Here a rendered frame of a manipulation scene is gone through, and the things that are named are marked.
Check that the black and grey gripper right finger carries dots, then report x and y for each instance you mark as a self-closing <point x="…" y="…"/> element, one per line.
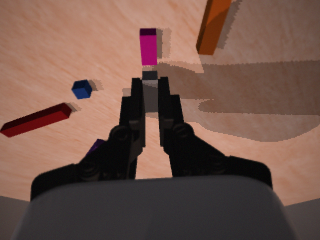
<point x="189" y="155"/>

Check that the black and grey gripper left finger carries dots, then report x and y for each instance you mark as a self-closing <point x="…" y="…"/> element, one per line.
<point x="115" y="159"/>

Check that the purple rod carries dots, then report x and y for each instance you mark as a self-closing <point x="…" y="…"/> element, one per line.
<point x="97" y="143"/>

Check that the magenta rod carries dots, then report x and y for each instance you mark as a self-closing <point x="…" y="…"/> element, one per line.
<point x="148" y="45"/>

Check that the grey rod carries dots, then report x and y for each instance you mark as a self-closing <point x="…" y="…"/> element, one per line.
<point x="150" y="90"/>

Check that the orange rod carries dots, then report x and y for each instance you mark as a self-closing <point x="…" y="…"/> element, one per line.
<point x="212" y="23"/>

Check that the dark red rod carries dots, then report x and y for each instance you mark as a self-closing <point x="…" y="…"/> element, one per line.
<point x="36" y="120"/>

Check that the small blue cube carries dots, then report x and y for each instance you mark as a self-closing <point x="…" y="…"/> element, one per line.
<point x="82" y="89"/>

